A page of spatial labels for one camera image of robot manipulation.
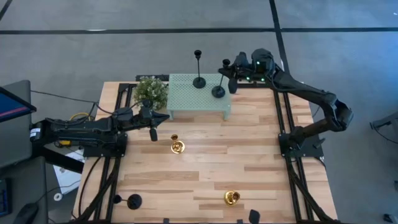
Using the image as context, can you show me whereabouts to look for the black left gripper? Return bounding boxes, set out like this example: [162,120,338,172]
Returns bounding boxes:
[134,107,170,128]

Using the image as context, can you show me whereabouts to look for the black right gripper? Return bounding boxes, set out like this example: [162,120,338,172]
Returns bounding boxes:
[218,52,253,81]

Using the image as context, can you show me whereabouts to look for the black candlestick holder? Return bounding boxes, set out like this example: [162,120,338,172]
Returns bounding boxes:
[112,193,143,210]
[192,49,207,90]
[211,58,231,99]

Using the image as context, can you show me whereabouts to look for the tall gold candlestick holder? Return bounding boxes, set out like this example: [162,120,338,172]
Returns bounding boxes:
[170,133,186,155]

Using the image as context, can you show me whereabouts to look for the potted green plant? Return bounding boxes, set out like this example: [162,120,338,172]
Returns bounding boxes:
[132,76,169,112]

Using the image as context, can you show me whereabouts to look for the green perforated metal shelf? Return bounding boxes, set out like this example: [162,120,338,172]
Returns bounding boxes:
[166,73,233,121]

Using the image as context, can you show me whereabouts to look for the black diagonal support bar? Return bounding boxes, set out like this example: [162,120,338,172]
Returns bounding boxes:
[40,149,85,174]

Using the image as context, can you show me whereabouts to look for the short gold candlestick holder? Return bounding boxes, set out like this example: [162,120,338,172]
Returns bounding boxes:
[223,190,241,207]

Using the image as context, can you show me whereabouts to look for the white paper sheet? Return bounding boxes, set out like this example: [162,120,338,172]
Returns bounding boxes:
[52,148,86,195]

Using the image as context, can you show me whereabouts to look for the black rounded object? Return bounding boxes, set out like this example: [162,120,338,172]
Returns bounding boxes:
[248,208,261,224]

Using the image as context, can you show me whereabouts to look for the dark monitor with screen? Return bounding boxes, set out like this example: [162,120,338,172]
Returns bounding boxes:
[0,80,34,170]

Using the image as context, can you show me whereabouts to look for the dark grey desk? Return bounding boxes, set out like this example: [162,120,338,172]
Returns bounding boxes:
[0,156,49,224]

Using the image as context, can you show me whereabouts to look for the blue-screen monitor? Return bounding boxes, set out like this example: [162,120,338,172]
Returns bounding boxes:
[0,86,37,124]

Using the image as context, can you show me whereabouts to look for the black computer mouse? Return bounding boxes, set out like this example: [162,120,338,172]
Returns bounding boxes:
[12,202,40,224]

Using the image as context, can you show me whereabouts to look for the dark keyboard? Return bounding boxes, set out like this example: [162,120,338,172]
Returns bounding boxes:
[0,179,12,218]

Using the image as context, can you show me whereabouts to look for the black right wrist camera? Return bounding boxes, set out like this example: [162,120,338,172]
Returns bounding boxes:
[228,77,239,95]

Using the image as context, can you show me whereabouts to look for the black aluminium rail frame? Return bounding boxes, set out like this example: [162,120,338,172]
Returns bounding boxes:
[71,73,340,224]

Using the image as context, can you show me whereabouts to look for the yellow cable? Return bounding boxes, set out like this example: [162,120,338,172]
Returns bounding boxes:
[68,111,91,121]

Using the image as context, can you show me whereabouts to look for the black floor cable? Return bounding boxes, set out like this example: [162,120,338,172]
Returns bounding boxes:
[30,89,98,105]

